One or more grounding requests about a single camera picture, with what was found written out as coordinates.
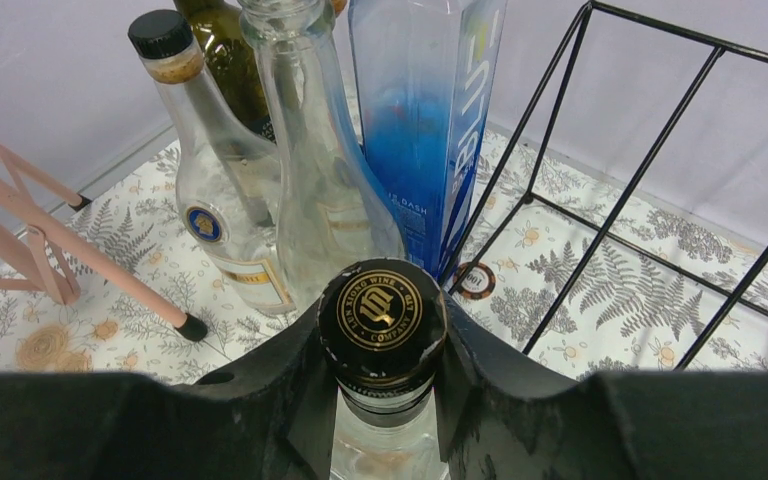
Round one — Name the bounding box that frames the clear bottle black label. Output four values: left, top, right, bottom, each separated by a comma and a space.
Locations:
240, 1, 405, 313

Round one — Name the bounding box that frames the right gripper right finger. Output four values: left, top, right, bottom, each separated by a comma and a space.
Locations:
435, 299, 768, 479

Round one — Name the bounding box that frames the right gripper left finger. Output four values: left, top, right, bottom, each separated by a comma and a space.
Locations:
0, 311, 336, 479

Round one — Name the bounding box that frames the dark green wine bottle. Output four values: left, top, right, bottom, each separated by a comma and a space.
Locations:
174, 0, 275, 142

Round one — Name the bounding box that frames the pink tripod stand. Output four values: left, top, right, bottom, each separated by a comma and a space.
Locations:
0, 143, 208, 342

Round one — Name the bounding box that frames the poker chip near rack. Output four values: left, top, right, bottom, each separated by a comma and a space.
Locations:
454, 262, 497, 300

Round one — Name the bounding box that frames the clear bottle gold band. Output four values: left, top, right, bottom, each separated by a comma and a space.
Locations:
127, 9, 295, 316

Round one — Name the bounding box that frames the blue glass bottle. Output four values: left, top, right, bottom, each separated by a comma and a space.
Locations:
348, 0, 507, 283

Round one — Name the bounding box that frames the clear bottle black cap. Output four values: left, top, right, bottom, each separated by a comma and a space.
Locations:
316, 258, 449, 479

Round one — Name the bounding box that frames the black wire wine rack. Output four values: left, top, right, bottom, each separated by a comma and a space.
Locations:
436, 0, 768, 372

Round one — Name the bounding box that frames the floral table mat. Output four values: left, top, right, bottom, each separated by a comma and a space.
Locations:
0, 132, 768, 383

